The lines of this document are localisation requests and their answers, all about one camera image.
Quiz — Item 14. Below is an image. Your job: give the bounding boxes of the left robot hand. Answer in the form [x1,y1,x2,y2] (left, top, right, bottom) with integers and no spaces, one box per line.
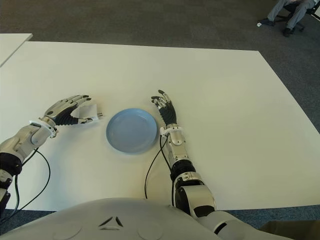
[38,94,92,127]

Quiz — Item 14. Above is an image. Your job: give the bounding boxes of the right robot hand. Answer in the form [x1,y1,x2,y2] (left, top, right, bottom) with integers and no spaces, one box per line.
[150,89,177,128]

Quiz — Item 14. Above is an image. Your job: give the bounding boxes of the white cube charger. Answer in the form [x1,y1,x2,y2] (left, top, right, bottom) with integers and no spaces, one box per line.
[69,103,105,123]

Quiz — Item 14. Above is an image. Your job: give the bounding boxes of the blue round plate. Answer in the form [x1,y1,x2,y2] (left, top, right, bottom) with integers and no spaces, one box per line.
[105,107,159,155]

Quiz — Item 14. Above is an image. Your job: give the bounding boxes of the white side table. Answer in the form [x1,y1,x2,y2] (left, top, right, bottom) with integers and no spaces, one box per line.
[0,33,34,68]

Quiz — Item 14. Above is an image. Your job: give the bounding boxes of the grey robot torso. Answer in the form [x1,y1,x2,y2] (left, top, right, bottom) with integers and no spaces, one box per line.
[0,197,261,240]

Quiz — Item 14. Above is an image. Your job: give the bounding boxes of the black office chair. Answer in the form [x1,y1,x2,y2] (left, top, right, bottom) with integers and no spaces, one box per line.
[274,0,320,32]

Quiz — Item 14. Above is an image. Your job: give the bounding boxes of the seated person grey trousers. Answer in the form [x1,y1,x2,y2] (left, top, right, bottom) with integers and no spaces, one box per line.
[266,0,316,38]

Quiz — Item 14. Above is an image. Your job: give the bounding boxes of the brown blurry object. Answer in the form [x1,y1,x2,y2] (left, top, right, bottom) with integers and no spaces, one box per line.
[257,219,320,240]

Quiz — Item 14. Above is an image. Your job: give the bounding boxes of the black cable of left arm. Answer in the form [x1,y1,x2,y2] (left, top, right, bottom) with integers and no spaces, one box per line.
[0,147,51,223]

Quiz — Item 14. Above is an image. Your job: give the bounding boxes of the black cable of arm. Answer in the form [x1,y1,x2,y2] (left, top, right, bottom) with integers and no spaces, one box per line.
[0,147,51,223]
[144,136,175,207]

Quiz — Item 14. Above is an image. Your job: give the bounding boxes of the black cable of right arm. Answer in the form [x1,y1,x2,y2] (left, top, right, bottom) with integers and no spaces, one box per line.
[144,136,175,207]

